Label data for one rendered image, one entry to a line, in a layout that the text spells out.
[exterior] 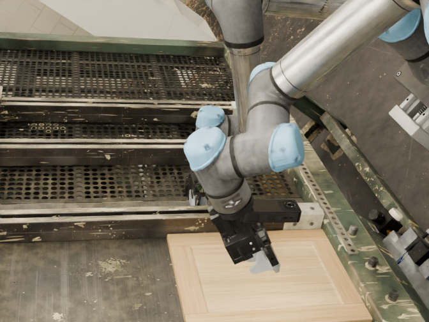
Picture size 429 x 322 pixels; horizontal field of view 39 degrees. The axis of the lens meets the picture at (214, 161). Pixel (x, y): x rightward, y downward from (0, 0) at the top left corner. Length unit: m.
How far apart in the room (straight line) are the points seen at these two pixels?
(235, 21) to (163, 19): 3.95
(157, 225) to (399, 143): 1.74
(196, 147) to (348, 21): 0.31
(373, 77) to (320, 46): 2.62
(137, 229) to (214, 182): 0.75
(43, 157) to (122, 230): 0.45
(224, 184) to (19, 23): 5.88
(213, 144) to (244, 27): 0.48
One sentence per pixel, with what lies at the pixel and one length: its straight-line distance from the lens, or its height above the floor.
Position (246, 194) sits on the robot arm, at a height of 1.55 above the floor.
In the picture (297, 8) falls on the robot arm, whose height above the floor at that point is 1.41.
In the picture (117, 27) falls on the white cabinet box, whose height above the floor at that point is 0.81.
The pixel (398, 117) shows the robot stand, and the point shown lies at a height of 0.99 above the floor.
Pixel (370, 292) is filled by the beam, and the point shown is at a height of 0.89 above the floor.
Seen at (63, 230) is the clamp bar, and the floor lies 1.56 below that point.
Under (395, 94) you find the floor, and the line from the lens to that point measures 3.40.
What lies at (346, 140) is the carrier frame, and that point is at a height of 0.18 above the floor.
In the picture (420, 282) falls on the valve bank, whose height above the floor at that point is 0.74.
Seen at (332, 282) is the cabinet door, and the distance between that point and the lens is 1.72.
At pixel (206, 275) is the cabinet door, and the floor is 1.23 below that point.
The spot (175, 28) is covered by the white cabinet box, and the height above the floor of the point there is 0.39.
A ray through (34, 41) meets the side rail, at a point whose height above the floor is 1.68.
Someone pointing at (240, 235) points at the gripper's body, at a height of 1.49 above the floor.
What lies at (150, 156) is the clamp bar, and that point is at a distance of 2.07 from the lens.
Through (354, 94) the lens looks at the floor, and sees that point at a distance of 3.63.
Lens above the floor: 2.12
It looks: 28 degrees down
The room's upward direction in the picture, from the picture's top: 60 degrees counter-clockwise
